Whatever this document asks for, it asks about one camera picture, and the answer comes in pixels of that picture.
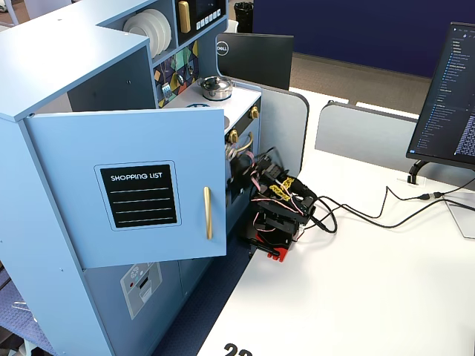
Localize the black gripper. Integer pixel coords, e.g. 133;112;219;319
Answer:
226;151;258;187

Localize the blue cabinet door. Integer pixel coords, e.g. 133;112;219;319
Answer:
22;107;228;270

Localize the blue toy kitchen cabinet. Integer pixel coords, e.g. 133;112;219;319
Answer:
0;0;263;356

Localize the gray curved desk divider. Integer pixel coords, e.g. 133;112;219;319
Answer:
232;79;310;179

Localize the silver toy pot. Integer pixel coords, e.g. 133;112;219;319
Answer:
200;82;237;101

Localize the silver pot lid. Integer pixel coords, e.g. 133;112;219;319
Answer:
197;76;233;93

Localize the red and black base clamp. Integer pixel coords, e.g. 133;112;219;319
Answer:
237;222;295;264

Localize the black shopping list board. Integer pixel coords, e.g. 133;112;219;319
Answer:
94;159;183;233

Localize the silver toy spatula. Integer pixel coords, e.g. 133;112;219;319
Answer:
161;62;173;99

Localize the black Dell monitor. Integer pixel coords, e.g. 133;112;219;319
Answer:
215;32;295;92

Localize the gray low desk divider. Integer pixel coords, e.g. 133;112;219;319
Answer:
314;100;475;192

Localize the black trash bin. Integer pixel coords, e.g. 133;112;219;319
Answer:
234;1;255;34

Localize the white toy plate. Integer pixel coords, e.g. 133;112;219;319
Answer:
148;7;173;49
122;13;157;59
135;10;168;55

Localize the black toy microwave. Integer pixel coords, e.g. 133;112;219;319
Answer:
174;0;228;47

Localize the monitor with lit screen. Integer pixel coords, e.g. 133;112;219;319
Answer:
405;21;475;168

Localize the gray flat stand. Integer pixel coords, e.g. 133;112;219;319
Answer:
444;199;475;240

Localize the gold oven handle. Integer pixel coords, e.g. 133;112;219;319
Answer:
237;132;255;154

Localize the gold door handle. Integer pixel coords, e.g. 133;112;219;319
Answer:
202;186;214;241

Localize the black power cable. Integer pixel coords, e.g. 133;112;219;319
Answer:
311;195;475;235

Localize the gold microwave handle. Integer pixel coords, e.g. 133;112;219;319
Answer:
177;1;192;34

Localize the black cable with plug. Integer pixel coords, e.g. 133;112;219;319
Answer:
385;185;475;202

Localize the dark blue partition wall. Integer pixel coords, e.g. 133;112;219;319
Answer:
252;0;475;79

